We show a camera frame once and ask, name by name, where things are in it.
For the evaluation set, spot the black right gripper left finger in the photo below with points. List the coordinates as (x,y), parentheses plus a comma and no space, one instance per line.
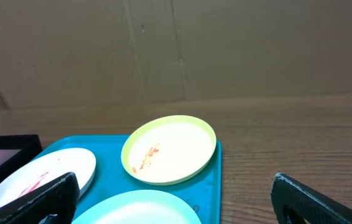
(54,202)

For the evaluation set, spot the light blue plate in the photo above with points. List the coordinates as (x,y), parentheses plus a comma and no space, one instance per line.
(140,207)

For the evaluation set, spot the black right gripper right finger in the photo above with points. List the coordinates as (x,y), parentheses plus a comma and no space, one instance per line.
(295,203)

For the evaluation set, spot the teal plastic tray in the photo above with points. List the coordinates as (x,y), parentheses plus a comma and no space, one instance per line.
(202,191)

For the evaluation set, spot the yellow-green plate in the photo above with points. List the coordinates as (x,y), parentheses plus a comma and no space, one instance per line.
(169,150)

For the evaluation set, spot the white plate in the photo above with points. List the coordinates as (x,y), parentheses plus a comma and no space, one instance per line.
(41,171)

